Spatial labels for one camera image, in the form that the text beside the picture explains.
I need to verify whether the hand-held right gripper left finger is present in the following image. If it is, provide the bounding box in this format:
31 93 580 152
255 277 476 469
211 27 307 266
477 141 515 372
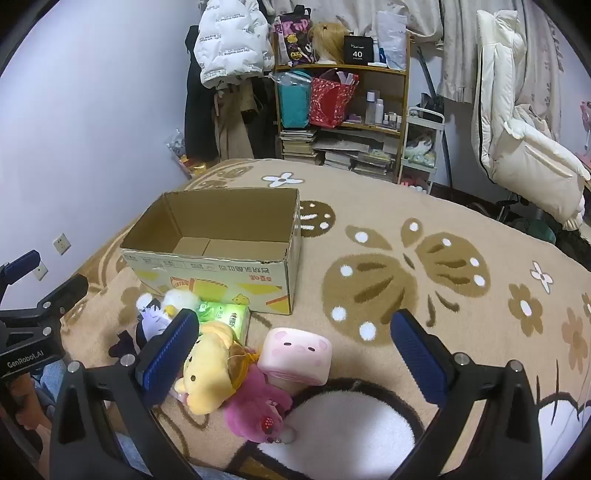
48 308 204 480

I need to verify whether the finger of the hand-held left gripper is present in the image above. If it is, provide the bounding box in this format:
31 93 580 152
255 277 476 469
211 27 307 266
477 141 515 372
28 274 89 324
0 250 41 301

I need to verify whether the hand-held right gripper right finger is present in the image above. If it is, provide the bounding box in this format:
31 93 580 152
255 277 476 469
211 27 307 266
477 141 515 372
389 308 543 480

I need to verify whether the purple plush doll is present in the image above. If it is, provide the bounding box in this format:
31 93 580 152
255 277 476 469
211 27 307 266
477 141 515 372
108 293 178 365

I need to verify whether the yellow plush doll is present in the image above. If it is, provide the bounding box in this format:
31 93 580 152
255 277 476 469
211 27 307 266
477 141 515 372
175 320 259 416

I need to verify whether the white duck plush toy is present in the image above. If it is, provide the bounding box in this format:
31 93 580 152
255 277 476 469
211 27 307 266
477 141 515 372
161 288 201 319

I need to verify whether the green tissue pack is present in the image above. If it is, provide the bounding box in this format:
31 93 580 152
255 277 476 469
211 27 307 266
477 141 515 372
196 300 251 344

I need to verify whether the magenta plush toy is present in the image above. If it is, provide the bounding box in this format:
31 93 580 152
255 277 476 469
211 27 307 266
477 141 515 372
224 355 296 444

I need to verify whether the cardboard box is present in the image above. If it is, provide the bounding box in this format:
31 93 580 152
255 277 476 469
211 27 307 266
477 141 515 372
119 187 302 316

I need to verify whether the pink pig cube plush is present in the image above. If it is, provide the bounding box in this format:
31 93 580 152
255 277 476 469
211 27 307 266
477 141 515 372
257 327 333 386

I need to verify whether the pile of small packets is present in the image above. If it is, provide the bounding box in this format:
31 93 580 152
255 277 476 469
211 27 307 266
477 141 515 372
166 129 213 179

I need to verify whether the white trolley cart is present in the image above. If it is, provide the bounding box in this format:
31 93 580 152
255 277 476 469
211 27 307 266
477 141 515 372
398 107 446 195

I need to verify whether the wide stack of books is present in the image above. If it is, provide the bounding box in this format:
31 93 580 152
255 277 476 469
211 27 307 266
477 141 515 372
323 136 398 182

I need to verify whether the black hanging coat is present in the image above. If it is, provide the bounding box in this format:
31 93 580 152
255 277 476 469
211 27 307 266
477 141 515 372
184 25 220 162

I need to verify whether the cream puffer coat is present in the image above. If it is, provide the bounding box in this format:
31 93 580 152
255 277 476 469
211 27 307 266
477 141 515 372
471 9 591 232

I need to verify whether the beige hanging coat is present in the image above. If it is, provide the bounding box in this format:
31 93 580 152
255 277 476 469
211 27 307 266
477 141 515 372
212 78 282 160

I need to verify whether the narrow stack of books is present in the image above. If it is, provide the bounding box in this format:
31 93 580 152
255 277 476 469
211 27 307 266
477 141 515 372
279 129 319 164

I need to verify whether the wooden shelf unit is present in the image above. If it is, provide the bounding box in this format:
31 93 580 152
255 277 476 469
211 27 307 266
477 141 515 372
272 28 411 185

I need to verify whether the red gift bag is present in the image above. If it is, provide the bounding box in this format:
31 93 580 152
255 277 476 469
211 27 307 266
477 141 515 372
309 69 360 129

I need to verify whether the teal bag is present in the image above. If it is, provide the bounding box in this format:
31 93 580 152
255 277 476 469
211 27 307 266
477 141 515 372
278 70 312 129

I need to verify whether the white puffer jacket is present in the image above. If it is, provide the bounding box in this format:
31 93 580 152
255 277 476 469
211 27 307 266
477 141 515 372
193 0 276 88

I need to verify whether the pale printed curtain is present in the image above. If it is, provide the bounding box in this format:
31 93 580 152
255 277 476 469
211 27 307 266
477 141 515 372
436 0 564 103

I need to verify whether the black box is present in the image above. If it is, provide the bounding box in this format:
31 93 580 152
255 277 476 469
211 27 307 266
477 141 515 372
342 33 374 65

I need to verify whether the white paper bag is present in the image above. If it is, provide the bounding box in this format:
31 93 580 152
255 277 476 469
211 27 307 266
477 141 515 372
376 10 408 71

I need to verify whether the blonde wig head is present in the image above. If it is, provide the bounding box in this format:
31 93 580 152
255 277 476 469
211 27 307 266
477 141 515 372
308 21 352 65

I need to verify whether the purple printed bag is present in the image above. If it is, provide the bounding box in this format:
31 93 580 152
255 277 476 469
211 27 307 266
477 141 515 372
274 6 315 65

